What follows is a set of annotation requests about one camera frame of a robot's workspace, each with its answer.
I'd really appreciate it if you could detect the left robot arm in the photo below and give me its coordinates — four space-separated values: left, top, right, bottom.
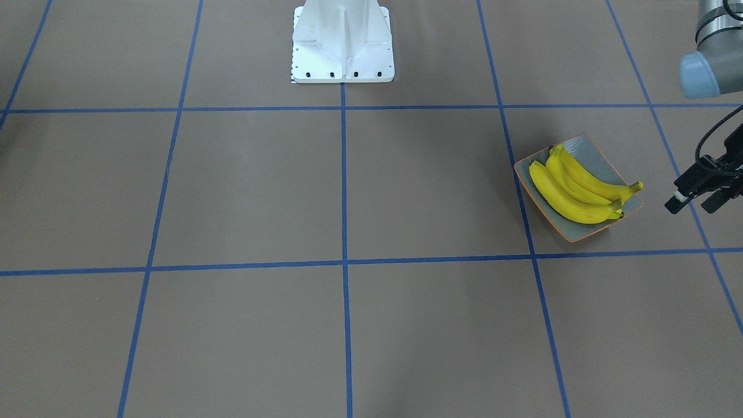
665 1 742 214

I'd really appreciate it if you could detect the yellow banana back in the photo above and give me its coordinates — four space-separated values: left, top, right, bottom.
528 161 624 225

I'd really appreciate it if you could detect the yellow banana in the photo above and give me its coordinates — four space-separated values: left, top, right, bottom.
528 161 624 225
546 147 611 204
553 146 644 203

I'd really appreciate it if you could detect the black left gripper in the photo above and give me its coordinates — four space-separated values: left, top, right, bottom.
665 125 742 214

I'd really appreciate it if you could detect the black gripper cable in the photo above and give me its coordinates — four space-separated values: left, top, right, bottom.
694 104 743 169

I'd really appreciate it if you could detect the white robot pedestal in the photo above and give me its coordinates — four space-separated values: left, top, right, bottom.
290 1 395 83

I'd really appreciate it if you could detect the brown table mat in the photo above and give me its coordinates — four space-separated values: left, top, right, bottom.
2 1 741 417

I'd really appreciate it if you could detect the grey square ceramic plate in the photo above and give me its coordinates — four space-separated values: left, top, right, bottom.
513 134 643 243

